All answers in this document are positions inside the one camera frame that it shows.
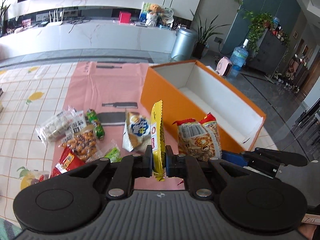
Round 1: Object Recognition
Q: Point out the yellow snack bag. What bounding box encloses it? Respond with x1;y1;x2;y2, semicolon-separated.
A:
150;100;165;181

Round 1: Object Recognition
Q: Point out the green raisin snack bag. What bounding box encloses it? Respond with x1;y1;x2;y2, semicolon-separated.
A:
104;141;122;163

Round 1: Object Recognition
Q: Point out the white blue chip bag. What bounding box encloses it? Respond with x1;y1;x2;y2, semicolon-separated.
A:
122;111;151;153

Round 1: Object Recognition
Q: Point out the peanut mix snack bag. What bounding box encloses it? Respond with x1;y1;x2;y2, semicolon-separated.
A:
173;113;222;161

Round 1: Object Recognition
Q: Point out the orange spicy nuts pack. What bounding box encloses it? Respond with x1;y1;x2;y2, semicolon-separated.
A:
60;126;103;163

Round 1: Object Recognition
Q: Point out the green sausage stick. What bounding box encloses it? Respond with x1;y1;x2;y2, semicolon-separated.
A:
86;109;105;140

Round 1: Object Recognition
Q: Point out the red snack bag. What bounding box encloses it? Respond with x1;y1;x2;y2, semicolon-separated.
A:
49;147;85;178

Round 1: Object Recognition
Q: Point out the white gluten strips packet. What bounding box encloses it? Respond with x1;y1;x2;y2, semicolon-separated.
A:
61;111;87;143

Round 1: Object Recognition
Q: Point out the clear white balls pack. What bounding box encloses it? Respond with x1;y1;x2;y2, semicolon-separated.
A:
35;107;76;146

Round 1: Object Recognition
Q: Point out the orange cardboard box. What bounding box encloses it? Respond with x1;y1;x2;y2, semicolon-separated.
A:
140;60;266;153

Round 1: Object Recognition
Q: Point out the pink table mat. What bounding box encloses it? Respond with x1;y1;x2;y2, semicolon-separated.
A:
51;60;186;192

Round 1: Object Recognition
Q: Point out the pink small heater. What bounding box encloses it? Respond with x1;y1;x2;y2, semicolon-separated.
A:
216;56;233;77

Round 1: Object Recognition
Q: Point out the blue water bottle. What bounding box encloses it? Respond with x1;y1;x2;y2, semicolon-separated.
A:
229;39;249;77

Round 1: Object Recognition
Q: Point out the silver trash can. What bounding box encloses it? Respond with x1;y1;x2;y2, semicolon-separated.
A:
171;27;197;61

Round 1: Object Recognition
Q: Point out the lemon pattern tablecloth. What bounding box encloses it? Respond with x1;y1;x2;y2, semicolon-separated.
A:
1;63;276;222

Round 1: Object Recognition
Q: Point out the potted green plant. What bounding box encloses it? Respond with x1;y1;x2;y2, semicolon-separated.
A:
190;10;229;59

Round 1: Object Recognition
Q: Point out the hanging ivy plant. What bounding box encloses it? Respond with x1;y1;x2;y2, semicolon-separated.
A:
243;10;273;53

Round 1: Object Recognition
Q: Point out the red box on cabinet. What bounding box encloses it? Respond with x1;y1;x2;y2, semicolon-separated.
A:
119;11;131;24

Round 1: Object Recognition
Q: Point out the white tv cabinet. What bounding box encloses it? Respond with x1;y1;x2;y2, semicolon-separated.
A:
1;20;176;60

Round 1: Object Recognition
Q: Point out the teddy bear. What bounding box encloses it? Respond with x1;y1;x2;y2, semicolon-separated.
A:
146;4;164;27

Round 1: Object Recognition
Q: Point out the white wifi router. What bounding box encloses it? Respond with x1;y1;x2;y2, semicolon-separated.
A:
47;10;65;26

